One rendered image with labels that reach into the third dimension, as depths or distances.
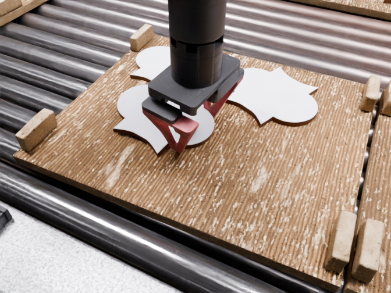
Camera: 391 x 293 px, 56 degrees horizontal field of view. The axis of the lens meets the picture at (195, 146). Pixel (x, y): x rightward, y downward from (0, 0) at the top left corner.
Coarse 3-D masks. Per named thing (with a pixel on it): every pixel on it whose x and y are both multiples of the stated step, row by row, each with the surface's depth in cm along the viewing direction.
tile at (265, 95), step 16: (256, 80) 57; (272, 80) 57; (288, 80) 57; (240, 96) 54; (256, 96) 54; (272, 96) 54; (288, 96) 54; (304, 96) 54; (256, 112) 51; (272, 112) 51; (288, 112) 51; (304, 112) 51
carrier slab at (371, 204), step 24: (384, 120) 51; (384, 144) 48; (384, 168) 45; (384, 192) 42; (360, 216) 40; (384, 216) 40; (384, 240) 38; (384, 264) 36; (360, 288) 34; (384, 288) 34
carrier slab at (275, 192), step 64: (128, 64) 61; (256, 64) 61; (64, 128) 50; (256, 128) 50; (320, 128) 50; (128, 192) 42; (192, 192) 42; (256, 192) 42; (320, 192) 42; (256, 256) 37; (320, 256) 37
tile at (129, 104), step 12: (120, 96) 53; (132, 96) 53; (144, 96) 53; (120, 108) 51; (132, 108) 51; (132, 120) 49; (144, 120) 49; (204, 120) 50; (120, 132) 49; (132, 132) 48; (144, 132) 48; (156, 132) 48; (204, 132) 48; (156, 144) 47; (168, 144) 47; (192, 144) 47
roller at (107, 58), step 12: (12, 24) 74; (12, 36) 74; (24, 36) 73; (36, 36) 72; (48, 36) 71; (60, 36) 71; (48, 48) 71; (60, 48) 70; (72, 48) 69; (84, 48) 68; (96, 48) 68; (96, 60) 67; (108, 60) 66; (372, 132) 52
